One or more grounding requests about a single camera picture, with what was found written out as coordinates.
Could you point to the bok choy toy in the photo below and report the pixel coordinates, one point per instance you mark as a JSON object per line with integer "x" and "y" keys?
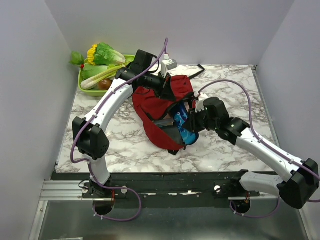
{"x": 89, "y": 71}

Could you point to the pink book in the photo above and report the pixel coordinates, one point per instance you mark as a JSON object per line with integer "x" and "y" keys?
{"x": 164, "y": 122}

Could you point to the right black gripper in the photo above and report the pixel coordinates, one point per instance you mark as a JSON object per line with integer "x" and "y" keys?
{"x": 191, "y": 124}

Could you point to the brown onion toy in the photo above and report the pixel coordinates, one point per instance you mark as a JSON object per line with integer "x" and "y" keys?
{"x": 104, "y": 84}

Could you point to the aluminium rail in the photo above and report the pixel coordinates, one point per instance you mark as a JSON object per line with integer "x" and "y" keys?
{"x": 69, "y": 190}

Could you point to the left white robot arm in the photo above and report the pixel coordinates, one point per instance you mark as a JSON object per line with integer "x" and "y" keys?
{"x": 89, "y": 136}

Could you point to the green lettuce toy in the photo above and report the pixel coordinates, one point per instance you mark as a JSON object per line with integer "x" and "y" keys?
{"x": 106, "y": 55}

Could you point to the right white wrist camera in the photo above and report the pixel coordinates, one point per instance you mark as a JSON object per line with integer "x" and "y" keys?
{"x": 200, "y": 98}

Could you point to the red backpack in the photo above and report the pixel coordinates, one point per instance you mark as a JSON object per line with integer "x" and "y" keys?
{"x": 150, "y": 108}

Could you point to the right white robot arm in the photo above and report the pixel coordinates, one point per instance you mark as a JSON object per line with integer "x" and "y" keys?
{"x": 295, "y": 181}

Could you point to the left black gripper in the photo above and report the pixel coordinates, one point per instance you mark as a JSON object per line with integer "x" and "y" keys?
{"x": 165, "y": 90}

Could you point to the celery stalk toy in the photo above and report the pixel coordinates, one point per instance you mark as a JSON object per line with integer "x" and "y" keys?
{"x": 89, "y": 83}

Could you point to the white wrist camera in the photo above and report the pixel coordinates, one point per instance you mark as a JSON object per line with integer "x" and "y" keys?
{"x": 200, "y": 98}
{"x": 167, "y": 64}

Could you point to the yellow flower toy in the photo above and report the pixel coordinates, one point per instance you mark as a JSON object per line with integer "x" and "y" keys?
{"x": 91, "y": 55}

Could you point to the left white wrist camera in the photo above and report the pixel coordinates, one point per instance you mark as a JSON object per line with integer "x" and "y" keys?
{"x": 167, "y": 64}

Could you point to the green leafy sprig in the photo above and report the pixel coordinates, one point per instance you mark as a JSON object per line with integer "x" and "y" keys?
{"x": 76, "y": 58}

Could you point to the black mounting base plate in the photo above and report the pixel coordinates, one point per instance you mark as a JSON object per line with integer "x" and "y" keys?
{"x": 161, "y": 190}

